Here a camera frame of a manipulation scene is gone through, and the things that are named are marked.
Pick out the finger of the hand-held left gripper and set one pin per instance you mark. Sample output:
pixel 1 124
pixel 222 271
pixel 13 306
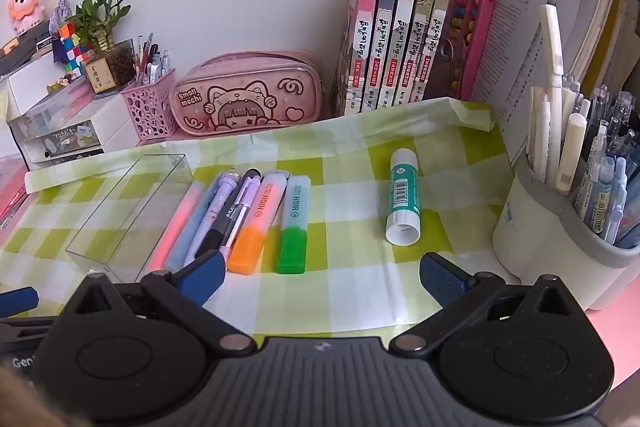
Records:
pixel 17 301

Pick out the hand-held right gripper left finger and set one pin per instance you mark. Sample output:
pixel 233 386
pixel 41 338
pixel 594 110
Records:
pixel 202 277

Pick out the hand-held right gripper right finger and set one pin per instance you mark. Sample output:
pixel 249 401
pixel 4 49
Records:
pixel 442 276

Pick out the light blue pen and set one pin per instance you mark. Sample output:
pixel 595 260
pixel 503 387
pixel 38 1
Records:
pixel 189 238

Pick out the black marker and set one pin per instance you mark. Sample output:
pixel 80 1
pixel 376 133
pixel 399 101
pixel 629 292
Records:
pixel 222 228

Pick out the pink highlighter pen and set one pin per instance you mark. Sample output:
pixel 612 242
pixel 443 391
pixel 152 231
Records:
pixel 177 222

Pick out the purple pen with round top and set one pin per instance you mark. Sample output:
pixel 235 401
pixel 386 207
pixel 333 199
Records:
pixel 213 211

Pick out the orange highlighter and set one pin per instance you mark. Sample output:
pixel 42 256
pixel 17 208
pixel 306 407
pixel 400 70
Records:
pixel 255 229

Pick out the purple mechanical pencil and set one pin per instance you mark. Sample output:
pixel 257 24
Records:
pixel 246 201

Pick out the green highlighter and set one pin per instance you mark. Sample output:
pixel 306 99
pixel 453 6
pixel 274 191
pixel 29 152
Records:
pixel 292 252

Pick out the clear plastic pen box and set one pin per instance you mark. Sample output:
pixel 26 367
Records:
pixel 100 252

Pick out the green white glue stick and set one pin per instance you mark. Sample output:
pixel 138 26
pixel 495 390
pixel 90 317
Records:
pixel 405 197

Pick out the green checked tablecloth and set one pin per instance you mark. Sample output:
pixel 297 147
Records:
pixel 350 257

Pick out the white grey pen cup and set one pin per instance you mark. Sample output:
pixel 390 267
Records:
pixel 540 247

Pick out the red tray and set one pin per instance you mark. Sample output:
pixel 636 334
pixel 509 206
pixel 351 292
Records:
pixel 10 192

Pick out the pink mesh pen basket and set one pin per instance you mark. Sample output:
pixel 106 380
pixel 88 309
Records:
pixel 147 112

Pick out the white desktop drawer organizer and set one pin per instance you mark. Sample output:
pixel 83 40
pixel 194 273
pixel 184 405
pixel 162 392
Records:
pixel 75 132

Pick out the pink cartoon pencil case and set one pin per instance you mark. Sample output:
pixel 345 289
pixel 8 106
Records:
pixel 240 102

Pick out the bunch of white blue pens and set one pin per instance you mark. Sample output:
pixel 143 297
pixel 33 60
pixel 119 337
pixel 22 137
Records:
pixel 570 147

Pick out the white storage box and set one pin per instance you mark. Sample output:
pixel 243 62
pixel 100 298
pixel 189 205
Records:
pixel 30 82

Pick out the bunch of assorted pens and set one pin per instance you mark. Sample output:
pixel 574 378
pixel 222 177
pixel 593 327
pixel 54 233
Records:
pixel 150 62

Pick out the glass vase with label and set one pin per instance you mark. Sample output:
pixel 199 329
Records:
pixel 107 74

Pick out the red striped spine book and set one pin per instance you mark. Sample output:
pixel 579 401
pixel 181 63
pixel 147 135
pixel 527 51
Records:
pixel 422 32

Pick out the blue spine book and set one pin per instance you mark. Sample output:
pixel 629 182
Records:
pixel 385 32

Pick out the white spine book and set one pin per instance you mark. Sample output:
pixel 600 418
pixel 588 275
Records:
pixel 440 22

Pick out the black box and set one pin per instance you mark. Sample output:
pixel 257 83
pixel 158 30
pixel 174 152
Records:
pixel 25 47

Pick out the colourful puzzle cube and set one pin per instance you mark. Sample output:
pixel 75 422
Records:
pixel 72 52

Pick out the pink spine book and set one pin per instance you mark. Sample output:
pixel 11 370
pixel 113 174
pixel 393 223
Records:
pixel 362 32

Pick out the pink abacus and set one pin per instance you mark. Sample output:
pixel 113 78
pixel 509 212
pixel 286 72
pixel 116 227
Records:
pixel 475 7

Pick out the lucky bamboo plant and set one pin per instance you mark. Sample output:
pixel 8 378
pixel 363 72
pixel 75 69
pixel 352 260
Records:
pixel 100 17

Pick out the stack of printed papers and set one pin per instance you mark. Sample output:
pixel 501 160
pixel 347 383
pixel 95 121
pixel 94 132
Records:
pixel 525 7

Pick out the orange lion toy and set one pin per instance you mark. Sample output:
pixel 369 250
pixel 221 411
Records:
pixel 25 4

